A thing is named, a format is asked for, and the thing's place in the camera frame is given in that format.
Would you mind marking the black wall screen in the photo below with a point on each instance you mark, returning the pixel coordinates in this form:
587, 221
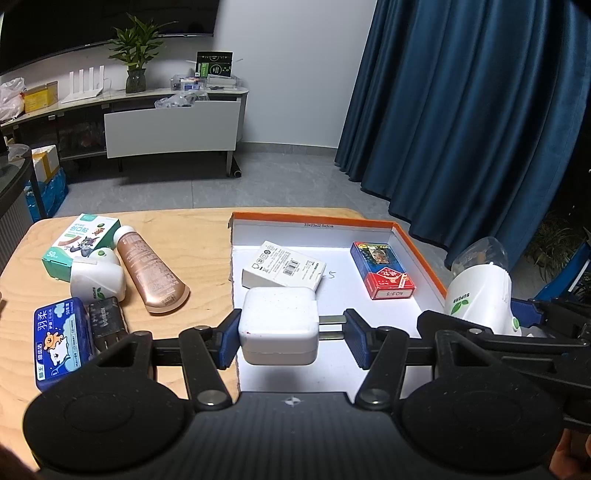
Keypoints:
92, 27

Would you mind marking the white router with antennas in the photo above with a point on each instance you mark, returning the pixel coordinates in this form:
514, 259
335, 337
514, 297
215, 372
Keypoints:
83, 90

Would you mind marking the white square charger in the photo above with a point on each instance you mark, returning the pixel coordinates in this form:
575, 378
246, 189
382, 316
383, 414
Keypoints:
277, 323

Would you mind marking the green and black box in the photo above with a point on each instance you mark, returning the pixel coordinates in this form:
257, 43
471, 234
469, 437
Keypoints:
213, 64

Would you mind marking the red and blue card box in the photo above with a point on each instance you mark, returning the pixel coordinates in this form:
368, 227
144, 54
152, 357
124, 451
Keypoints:
383, 270

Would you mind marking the white curved sideboard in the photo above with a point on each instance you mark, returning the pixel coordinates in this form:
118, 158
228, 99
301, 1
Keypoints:
171, 129

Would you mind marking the green leafy plant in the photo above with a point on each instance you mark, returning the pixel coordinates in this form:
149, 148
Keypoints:
136, 41

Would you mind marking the orange-edged white cardboard box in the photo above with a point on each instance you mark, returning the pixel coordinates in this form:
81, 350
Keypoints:
332, 295

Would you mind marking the bronze tube with white cap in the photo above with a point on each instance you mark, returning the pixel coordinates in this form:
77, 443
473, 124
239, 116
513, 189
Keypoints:
147, 270

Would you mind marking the white Superb bottle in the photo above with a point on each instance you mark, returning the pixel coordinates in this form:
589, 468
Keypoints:
97, 277

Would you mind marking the crumpled clear plastic bag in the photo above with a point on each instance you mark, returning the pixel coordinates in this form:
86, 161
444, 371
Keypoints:
180, 99

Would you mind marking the white plastic bag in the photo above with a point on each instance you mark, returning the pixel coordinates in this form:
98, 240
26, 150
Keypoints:
10, 99

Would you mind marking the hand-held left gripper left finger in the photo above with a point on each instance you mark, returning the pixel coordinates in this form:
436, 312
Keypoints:
229, 341

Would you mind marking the blue tissue pack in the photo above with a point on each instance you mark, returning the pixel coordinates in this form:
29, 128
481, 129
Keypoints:
57, 337

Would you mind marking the stack of flat boxes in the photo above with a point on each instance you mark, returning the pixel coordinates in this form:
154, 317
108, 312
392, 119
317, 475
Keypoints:
221, 83

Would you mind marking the white printed small box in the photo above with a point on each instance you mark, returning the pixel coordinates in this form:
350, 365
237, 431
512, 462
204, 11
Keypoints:
284, 270

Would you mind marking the dark blue curtain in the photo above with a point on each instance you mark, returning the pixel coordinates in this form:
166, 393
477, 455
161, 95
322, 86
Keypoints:
452, 115

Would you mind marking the black charger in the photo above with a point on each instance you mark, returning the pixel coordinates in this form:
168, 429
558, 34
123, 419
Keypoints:
105, 323

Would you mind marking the potted floor plant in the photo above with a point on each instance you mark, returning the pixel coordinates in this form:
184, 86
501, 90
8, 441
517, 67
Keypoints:
551, 247

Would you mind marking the clear plastic box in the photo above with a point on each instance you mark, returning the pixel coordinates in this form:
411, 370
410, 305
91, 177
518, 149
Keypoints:
187, 84

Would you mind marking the blue chair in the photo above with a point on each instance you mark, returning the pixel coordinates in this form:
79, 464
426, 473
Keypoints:
570, 277

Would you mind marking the white and yellow carton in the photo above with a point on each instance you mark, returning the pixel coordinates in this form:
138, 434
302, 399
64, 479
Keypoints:
45, 164

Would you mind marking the grey ribbed bin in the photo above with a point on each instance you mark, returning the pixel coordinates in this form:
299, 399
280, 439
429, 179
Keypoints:
14, 217

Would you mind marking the yellow box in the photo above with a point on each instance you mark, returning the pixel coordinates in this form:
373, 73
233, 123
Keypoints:
40, 98

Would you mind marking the blue bag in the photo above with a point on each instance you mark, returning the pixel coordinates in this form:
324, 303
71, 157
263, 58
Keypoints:
46, 196

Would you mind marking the green cartoon mask box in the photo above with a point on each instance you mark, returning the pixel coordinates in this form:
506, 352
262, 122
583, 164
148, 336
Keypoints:
76, 242

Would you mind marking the glass vase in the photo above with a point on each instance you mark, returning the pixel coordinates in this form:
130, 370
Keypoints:
135, 82

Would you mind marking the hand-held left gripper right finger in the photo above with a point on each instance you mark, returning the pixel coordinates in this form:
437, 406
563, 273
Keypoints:
356, 339

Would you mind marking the person's right hand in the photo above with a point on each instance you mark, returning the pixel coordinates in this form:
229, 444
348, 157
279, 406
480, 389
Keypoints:
575, 454

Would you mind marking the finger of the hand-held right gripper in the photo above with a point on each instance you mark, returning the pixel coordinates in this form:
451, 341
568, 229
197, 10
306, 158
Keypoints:
526, 309
508, 344

